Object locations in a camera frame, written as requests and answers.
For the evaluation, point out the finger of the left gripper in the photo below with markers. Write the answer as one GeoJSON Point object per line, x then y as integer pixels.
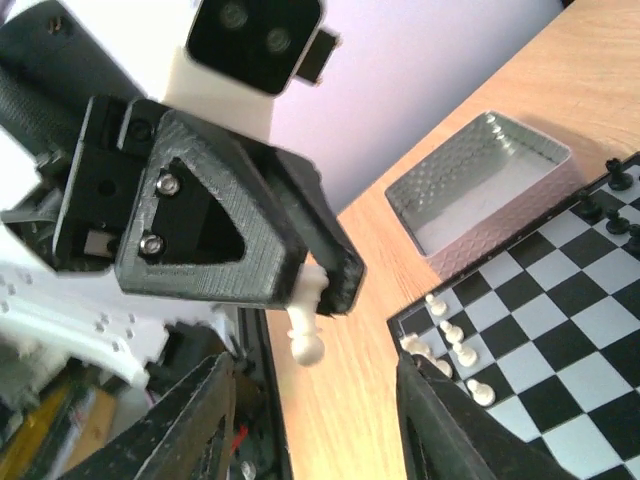
{"type": "Point", "coordinates": [204, 225]}
{"type": "Point", "coordinates": [297, 184]}

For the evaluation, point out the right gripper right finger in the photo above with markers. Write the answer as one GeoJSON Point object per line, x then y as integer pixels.
{"type": "Point", "coordinates": [445, 435]}

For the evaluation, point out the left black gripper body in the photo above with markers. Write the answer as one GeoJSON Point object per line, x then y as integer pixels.
{"type": "Point", "coordinates": [70, 105]}

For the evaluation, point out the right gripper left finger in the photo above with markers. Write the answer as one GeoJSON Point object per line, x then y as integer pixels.
{"type": "Point", "coordinates": [186, 435]}

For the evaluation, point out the white pawn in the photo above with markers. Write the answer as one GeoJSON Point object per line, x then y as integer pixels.
{"type": "Point", "coordinates": [483, 394]}
{"type": "Point", "coordinates": [306, 346]}
{"type": "Point", "coordinates": [466, 356]}
{"type": "Point", "coordinates": [453, 334]}
{"type": "Point", "coordinates": [437, 306]}

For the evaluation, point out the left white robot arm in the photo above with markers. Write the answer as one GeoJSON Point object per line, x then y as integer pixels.
{"type": "Point", "coordinates": [86, 314]}

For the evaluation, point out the black and grey chessboard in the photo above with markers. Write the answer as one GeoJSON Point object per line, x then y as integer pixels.
{"type": "Point", "coordinates": [555, 322]}

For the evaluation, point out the black pawn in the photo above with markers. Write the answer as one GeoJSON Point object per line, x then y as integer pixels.
{"type": "Point", "coordinates": [616, 224]}

